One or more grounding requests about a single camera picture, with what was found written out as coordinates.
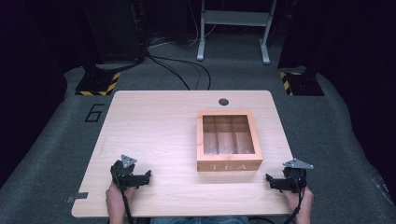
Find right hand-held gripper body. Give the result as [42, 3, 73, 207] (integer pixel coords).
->
[281, 158, 315, 193]

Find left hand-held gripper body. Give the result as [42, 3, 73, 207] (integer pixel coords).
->
[109, 154, 138, 191]

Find grey tape strip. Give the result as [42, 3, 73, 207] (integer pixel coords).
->
[65, 191, 90, 204]

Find wooden tea box with window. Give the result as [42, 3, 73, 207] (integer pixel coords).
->
[196, 110, 264, 173]

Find black stand with striped base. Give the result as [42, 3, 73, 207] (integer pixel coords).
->
[75, 46, 121, 97]
[278, 65, 325, 97]

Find black equipment cabinet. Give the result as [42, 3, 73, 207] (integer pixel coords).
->
[90, 0, 148, 64]

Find white metal stand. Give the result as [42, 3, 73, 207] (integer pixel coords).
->
[196, 0, 278, 65]

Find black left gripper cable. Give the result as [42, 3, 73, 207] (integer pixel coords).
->
[120, 188, 134, 224]

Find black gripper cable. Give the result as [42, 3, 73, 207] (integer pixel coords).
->
[282, 183, 306, 224]
[120, 188, 134, 224]

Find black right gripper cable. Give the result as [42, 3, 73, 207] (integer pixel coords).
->
[282, 183, 306, 224]

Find black floor cable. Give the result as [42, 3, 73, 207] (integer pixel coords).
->
[145, 53, 191, 91]
[148, 54, 212, 91]

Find white floor cables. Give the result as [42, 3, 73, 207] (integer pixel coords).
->
[148, 18, 219, 49]

